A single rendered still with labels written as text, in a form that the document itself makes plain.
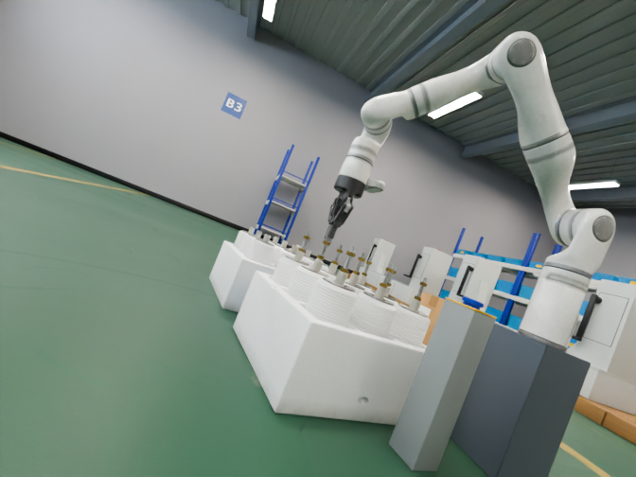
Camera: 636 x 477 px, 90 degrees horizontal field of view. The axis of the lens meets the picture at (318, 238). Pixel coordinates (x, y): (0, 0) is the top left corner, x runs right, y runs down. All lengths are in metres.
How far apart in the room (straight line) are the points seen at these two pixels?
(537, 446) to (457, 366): 0.30
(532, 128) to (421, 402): 0.62
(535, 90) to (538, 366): 0.58
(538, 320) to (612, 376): 1.77
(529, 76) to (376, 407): 0.77
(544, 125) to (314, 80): 6.88
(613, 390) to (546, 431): 1.79
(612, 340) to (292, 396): 2.21
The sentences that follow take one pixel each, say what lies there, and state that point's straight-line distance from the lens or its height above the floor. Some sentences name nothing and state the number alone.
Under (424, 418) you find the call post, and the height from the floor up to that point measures 0.09.
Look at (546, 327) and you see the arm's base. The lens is 0.89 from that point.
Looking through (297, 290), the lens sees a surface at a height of 0.20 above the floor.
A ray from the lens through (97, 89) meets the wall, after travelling 7.55.
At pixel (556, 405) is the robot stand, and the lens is 0.92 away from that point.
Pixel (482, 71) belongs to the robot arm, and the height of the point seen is 0.84.
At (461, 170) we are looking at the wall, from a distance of 8.84.
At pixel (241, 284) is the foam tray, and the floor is 0.10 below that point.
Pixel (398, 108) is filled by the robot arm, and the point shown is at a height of 0.68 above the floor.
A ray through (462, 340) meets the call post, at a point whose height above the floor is 0.25.
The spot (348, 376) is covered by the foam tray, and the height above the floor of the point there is 0.09.
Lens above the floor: 0.31
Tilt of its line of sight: 1 degrees up
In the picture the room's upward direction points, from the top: 22 degrees clockwise
